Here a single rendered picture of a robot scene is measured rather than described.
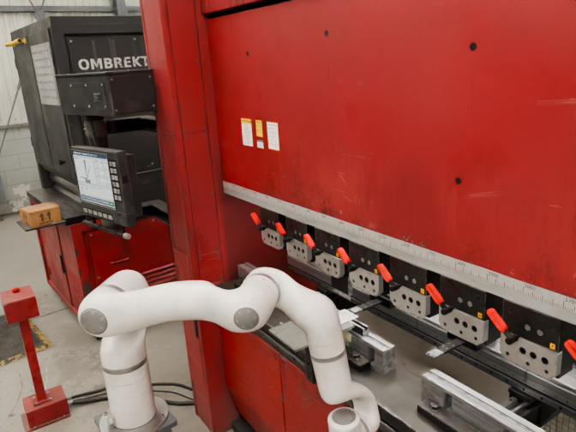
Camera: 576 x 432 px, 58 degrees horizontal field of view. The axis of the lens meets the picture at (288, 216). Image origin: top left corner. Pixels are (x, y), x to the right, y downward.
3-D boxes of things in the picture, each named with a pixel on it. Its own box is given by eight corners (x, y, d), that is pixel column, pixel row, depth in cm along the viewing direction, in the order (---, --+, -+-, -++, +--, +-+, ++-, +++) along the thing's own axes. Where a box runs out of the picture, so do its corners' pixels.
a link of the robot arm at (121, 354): (93, 373, 138) (76, 291, 131) (126, 337, 155) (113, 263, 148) (135, 375, 136) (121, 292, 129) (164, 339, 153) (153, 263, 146)
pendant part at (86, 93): (83, 235, 283) (53, 75, 259) (123, 223, 300) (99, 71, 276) (134, 254, 250) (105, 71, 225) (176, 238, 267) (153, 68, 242)
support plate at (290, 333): (268, 332, 192) (268, 329, 192) (325, 309, 206) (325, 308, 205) (296, 351, 178) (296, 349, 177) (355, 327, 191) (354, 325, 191)
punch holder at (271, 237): (261, 242, 232) (259, 207, 227) (278, 237, 236) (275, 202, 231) (280, 250, 220) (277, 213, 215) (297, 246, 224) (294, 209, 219)
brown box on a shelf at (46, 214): (16, 222, 361) (12, 205, 357) (55, 214, 376) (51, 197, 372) (26, 231, 338) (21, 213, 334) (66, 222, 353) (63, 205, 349)
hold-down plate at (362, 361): (309, 339, 207) (309, 333, 206) (320, 334, 210) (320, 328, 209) (359, 373, 183) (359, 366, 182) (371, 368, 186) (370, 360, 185)
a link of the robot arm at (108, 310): (108, 315, 145) (75, 345, 130) (99, 274, 141) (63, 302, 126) (283, 309, 134) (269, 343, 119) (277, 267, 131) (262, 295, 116)
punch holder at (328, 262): (315, 267, 200) (313, 227, 195) (333, 262, 204) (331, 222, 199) (340, 279, 188) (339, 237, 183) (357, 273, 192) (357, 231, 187)
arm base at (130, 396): (113, 453, 135) (101, 392, 130) (91, 417, 150) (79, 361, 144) (180, 420, 146) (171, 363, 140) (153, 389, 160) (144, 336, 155)
